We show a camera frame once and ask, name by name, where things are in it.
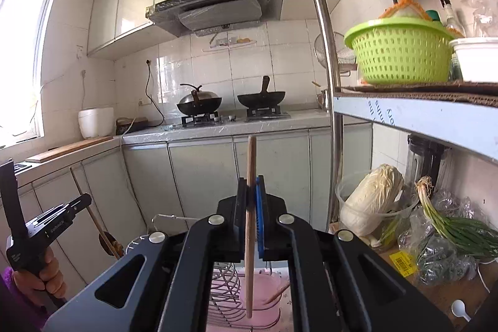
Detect grey lower cabinets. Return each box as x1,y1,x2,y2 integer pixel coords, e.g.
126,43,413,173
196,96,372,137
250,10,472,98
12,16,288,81
0,122,374,302

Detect plastic bags of vegetables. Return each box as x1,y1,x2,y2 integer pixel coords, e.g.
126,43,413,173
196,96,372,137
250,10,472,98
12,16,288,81
397,192,483,286

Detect wooden chopstick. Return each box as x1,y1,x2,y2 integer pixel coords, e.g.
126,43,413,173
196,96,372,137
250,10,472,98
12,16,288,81
262,279,292,305
244,135,257,319

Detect white power cable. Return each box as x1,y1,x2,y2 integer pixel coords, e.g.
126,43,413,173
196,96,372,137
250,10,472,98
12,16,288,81
120,116,135,146

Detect person's left hand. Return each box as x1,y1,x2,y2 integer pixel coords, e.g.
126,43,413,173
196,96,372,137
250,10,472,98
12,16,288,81
12,246,67,307

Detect glass bottle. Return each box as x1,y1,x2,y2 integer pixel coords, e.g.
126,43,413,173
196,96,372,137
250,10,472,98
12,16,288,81
439,0,465,37

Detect dark brown small appliance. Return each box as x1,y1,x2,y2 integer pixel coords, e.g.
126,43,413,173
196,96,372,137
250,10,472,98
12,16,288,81
115,117,149,136

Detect white rice cooker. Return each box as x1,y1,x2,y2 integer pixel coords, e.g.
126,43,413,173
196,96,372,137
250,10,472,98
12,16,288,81
78,107,114,140

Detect clear plastic bag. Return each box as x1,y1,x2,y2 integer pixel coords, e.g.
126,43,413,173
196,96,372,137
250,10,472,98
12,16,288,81
461,0,498,39

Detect white plastic bowl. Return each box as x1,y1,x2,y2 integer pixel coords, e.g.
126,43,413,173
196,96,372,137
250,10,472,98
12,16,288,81
449,37,498,82

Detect napa cabbage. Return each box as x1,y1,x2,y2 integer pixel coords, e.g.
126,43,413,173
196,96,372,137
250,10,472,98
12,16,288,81
339,164,405,237

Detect range hood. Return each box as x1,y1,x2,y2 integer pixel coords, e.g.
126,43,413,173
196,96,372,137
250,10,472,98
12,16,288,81
146,0,284,38

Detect orange and white cloth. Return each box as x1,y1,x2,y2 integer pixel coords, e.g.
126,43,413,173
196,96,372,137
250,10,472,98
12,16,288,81
379,0,432,21

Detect brown wooden spoon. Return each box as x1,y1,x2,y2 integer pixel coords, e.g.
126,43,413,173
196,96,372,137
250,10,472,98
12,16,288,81
69,166,126,260

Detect pink utensil holder wire rack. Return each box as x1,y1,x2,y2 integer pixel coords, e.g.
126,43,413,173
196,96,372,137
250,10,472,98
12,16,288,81
124,213,290,332

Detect black wok with lid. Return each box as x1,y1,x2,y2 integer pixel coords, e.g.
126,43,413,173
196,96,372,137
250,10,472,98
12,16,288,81
176,84,223,115

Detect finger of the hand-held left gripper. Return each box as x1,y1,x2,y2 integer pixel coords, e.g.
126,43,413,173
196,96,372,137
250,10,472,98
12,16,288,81
23,193,93,239

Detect wooden cutting board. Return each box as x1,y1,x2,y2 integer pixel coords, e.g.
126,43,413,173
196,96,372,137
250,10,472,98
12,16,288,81
25,136,113,163

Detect gas stove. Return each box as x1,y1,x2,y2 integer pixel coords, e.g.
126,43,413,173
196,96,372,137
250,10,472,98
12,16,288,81
180,107,292,128

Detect clear plastic bowl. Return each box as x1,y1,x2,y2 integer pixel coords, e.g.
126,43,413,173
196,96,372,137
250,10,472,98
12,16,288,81
335,171,421,251

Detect metal shelf rack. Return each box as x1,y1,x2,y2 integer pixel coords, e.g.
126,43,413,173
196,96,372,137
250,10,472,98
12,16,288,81
290,0,498,235

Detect person's left forearm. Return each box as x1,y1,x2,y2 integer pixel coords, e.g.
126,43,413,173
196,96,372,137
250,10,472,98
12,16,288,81
0,266,47,332

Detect green plastic basket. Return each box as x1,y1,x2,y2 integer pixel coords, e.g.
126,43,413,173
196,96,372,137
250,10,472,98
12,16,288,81
344,18,454,86

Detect black power cable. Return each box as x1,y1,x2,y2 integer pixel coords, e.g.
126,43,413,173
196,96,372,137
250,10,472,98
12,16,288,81
145,59,165,124

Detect window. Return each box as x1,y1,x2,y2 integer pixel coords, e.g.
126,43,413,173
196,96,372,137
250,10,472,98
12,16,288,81
0,0,59,150

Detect small wall shelf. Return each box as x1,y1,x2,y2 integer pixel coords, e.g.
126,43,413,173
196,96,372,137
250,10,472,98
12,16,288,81
202,37,258,53

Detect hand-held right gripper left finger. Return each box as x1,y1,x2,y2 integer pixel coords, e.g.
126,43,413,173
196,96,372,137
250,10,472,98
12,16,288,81
43,178,250,332

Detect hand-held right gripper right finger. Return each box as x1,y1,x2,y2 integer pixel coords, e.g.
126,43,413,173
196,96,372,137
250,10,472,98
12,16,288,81
255,176,454,332

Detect metal wire strainer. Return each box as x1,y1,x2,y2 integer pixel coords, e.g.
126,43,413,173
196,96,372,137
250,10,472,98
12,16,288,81
313,32,356,74

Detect black blender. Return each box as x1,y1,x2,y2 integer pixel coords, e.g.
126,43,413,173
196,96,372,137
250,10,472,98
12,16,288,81
405,133,452,196

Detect white plastic spoon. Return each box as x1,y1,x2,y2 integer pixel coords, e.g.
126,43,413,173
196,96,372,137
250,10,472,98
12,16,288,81
451,300,471,323

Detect green onions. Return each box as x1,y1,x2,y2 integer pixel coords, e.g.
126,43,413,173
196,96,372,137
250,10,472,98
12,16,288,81
416,176,498,260

